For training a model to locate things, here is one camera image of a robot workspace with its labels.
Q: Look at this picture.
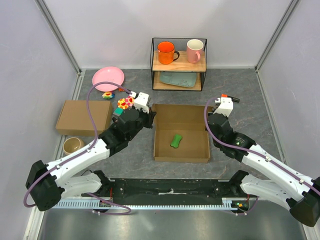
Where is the green black eraser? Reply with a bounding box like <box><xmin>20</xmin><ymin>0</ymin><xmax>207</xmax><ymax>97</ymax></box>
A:
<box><xmin>170</xmin><ymin>134</ymin><xmax>183</xmax><ymax>149</ymax></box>

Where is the orange yellow flower toy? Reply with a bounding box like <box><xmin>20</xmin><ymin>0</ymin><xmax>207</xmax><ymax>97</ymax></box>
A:
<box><xmin>117</xmin><ymin>98</ymin><xmax>129</xmax><ymax>110</ymax></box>

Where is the light green tray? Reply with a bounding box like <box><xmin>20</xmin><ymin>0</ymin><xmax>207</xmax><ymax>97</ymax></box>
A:
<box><xmin>159</xmin><ymin>72</ymin><xmax>197</xmax><ymax>88</ymax></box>

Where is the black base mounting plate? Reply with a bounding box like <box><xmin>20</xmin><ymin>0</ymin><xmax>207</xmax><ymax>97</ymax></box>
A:
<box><xmin>94</xmin><ymin>178</ymin><xmax>248</xmax><ymax>205</ymax></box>

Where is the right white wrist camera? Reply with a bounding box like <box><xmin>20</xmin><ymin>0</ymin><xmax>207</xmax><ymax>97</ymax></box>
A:
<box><xmin>213</xmin><ymin>97</ymin><xmax>234</xmax><ymax>118</ymax></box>

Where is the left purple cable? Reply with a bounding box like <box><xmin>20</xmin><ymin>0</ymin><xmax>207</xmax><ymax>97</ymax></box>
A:
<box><xmin>23</xmin><ymin>81</ymin><xmax>137</xmax><ymax>216</ymax></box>

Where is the brown cardboard box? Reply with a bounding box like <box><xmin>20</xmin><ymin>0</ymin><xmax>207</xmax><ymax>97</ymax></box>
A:
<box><xmin>152</xmin><ymin>104</ymin><xmax>211</xmax><ymax>164</ymax></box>
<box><xmin>55</xmin><ymin>100</ymin><xmax>113</xmax><ymax>137</ymax></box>

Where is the closed brown cardboard box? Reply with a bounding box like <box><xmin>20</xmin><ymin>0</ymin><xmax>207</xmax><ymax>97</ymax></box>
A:
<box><xmin>55</xmin><ymin>100</ymin><xmax>113</xmax><ymax>137</ymax></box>

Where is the orange black highlighter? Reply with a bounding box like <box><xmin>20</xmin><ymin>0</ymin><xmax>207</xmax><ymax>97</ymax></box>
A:
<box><xmin>221</xmin><ymin>94</ymin><xmax>240</xmax><ymax>103</ymax></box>

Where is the pink mug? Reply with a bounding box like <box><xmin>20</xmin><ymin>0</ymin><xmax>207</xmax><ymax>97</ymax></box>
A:
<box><xmin>186</xmin><ymin>39</ymin><xmax>204</xmax><ymax>64</ymax></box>

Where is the orange mug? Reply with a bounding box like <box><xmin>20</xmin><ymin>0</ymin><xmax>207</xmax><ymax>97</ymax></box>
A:
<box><xmin>157</xmin><ymin>41</ymin><xmax>180</xmax><ymax>65</ymax></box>

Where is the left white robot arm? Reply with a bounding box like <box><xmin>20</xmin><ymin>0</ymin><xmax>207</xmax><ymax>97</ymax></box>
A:
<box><xmin>25</xmin><ymin>108</ymin><xmax>156</xmax><ymax>212</ymax></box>

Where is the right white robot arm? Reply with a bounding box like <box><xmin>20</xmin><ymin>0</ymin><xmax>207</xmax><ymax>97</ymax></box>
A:
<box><xmin>204</xmin><ymin>113</ymin><xmax>320</xmax><ymax>227</ymax></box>

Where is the pink plate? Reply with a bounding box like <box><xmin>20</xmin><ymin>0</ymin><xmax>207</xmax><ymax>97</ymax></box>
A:
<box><xmin>92</xmin><ymin>66</ymin><xmax>125</xmax><ymax>92</ymax></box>

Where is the grey slotted cable duct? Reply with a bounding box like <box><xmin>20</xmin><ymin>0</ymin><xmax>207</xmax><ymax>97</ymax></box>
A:
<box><xmin>53</xmin><ymin>197</ymin><xmax>239</xmax><ymax>211</ymax></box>

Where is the black wire wooden shelf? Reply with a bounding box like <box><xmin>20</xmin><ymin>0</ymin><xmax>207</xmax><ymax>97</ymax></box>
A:
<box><xmin>150</xmin><ymin>37</ymin><xmax>208</xmax><ymax>91</ymax></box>

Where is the pink flower toy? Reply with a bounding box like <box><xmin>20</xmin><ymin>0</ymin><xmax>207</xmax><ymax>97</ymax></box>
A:
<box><xmin>125</xmin><ymin>96</ymin><xmax>135</xmax><ymax>107</ymax></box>

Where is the beige cup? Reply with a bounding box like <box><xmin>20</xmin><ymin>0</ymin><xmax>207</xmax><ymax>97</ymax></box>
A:
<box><xmin>63</xmin><ymin>137</ymin><xmax>85</xmax><ymax>155</ymax></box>

